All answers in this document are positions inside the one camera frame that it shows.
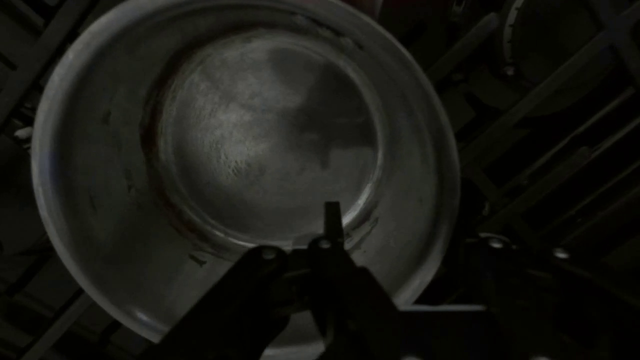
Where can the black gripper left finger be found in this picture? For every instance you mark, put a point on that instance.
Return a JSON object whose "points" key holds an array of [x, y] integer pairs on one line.
{"points": [[353, 301]]}

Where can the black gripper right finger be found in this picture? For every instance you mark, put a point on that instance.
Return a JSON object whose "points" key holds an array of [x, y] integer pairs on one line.
{"points": [[532, 301]]}

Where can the large round stove burner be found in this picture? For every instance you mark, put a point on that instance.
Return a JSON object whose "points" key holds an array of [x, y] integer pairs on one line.
{"points": [[546, 47]]}

